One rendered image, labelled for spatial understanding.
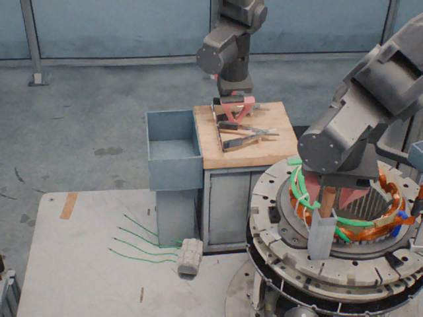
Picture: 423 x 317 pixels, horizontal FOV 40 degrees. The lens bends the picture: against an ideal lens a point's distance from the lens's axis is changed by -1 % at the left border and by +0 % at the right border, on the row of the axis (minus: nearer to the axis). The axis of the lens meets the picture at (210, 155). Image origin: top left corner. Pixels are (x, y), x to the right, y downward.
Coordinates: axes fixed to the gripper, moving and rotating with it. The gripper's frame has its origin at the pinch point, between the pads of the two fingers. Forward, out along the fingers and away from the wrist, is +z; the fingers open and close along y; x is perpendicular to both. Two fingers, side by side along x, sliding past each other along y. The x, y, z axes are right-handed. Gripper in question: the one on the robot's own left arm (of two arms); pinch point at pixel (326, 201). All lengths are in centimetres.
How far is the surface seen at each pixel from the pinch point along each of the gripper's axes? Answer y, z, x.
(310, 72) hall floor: 34, 141, 231
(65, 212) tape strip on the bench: -52, 48, 32
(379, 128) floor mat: 66, 134, 176
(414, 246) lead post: 16.0, 9.6, 0.7
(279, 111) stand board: -4.0, 18.4, 41.9
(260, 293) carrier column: -5.6, 35.3, 5.9
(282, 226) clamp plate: -4.8, 11.3, 3.7
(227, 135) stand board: -15.0, 17.9, 31.8
